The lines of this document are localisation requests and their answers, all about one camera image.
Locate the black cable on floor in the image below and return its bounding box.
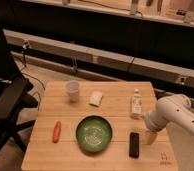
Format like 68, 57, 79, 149
13, 54, 47, 93

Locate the black chair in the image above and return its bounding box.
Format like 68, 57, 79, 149
0, 28, 38, 152

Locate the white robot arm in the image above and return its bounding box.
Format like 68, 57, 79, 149
144, 94, 194, 145

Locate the small white bottle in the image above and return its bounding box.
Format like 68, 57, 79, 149
131, 89, 142, 119

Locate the white sponge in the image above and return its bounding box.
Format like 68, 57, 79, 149
89, 91, 103, 106

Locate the orange carrot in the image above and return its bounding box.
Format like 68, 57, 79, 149
52, 121, 61, 143

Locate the green bowl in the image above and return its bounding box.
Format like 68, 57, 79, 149
76, 115, 113, 153

